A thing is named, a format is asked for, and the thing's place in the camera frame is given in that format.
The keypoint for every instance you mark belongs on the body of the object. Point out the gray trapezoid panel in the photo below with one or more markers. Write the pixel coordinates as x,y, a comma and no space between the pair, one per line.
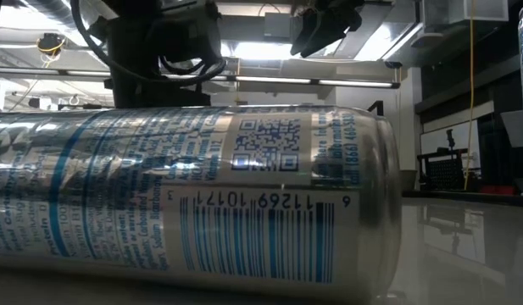
515,127

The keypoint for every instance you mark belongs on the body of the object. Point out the white board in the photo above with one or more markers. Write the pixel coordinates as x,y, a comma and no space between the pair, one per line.
430,146

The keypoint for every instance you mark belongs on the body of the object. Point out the gray ceiling box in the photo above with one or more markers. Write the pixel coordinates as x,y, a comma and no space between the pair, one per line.
278,27

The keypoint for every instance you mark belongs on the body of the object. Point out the rectangular metal ceiling duct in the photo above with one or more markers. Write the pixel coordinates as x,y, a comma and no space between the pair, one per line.
396,34

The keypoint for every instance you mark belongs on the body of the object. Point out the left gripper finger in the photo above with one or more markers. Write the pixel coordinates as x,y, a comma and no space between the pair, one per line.
185,99
134,95

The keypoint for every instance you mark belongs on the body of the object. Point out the red box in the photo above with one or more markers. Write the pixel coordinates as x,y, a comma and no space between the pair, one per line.
498,190

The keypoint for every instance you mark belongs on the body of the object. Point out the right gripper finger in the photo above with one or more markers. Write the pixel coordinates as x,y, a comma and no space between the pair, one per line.
337,29
307,34

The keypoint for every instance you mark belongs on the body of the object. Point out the gray bin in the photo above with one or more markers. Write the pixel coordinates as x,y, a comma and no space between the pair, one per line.
408,180

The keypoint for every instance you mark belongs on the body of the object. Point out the small ceiling camera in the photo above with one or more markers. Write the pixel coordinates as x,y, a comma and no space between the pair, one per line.
392,64

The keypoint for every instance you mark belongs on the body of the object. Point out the blue silver Red Bull can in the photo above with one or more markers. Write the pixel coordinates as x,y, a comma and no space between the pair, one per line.
201,169

